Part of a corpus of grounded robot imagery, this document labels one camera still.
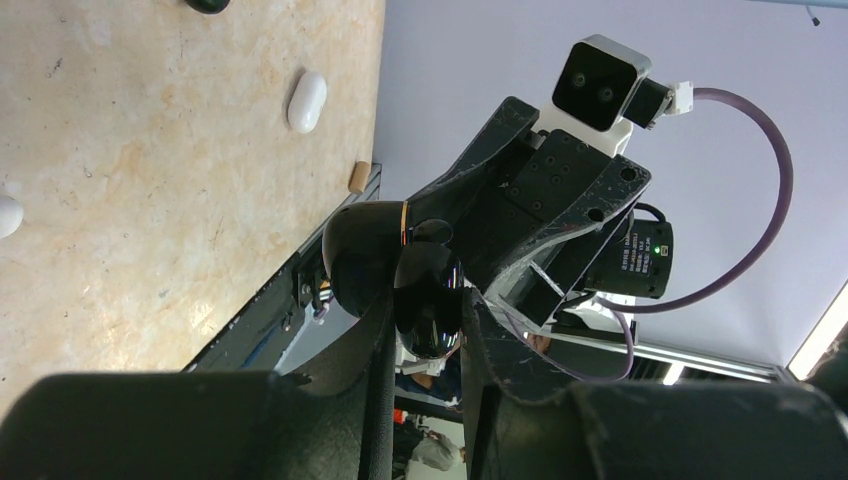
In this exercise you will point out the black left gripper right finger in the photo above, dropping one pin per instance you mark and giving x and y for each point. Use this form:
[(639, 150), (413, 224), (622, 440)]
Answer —
[(524, 418)]

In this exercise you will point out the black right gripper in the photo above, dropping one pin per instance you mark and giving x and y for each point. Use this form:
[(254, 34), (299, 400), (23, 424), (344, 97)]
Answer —
[(531, 222)]

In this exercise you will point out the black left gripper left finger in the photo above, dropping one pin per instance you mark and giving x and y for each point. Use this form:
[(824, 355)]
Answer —
[(328, 419)]

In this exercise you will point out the black oval charging case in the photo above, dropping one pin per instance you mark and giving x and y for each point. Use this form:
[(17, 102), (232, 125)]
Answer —
[(383, 252)]

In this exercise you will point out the black earbud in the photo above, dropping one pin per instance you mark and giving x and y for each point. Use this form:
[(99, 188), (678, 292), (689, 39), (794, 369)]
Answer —
[(208, 7)]

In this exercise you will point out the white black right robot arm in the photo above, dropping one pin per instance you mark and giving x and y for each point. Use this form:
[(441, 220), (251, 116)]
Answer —
[(639, 267)]

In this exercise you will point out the white oval charging case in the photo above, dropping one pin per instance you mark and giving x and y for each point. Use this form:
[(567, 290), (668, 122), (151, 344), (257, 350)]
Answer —
[(307, 102)]

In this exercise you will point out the small wooden cylinder block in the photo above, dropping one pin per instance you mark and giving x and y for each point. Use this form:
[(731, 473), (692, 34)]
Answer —
[(359, 177)]

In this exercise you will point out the white earbud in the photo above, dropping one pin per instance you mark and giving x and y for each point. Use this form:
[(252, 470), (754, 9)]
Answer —
[(11, 215)]

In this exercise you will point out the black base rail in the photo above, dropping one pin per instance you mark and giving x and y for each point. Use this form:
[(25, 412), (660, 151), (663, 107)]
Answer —
[(264, 328)]

